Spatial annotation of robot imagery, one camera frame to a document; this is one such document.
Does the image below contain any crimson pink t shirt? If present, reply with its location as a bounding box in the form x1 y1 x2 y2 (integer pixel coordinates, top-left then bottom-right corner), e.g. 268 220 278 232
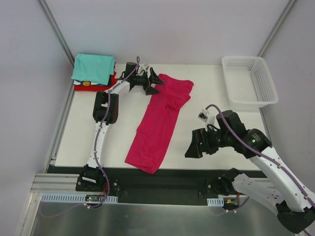
125 74 194 174

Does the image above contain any white plastic basket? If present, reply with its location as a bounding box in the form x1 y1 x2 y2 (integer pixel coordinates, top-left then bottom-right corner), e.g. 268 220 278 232
221 56 279 111

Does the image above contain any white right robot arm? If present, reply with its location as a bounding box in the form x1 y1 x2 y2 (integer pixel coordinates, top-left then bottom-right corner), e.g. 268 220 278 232
185 108 315 234

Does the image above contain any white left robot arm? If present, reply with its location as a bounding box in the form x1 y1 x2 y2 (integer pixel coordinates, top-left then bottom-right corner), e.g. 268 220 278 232
75 62 164 193

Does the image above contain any folded teal t shirt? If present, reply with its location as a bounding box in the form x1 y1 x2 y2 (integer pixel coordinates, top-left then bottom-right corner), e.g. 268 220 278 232
71 54 115 85

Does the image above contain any folded dark printed t shirt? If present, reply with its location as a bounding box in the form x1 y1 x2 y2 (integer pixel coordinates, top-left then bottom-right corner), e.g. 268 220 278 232
73 80 111 91

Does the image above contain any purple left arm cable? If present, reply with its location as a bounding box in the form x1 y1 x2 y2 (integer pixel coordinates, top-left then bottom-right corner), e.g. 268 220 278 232
93 56 148 202

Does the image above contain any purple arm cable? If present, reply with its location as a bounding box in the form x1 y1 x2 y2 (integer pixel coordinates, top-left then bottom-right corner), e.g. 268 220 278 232
205 104 315 207
93 56 148 202

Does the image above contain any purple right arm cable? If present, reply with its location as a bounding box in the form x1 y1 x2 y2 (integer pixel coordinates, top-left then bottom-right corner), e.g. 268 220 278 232
205 104 315 207

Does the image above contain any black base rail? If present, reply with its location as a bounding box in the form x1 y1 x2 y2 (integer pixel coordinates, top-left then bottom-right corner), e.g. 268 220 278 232
64 167 256 206

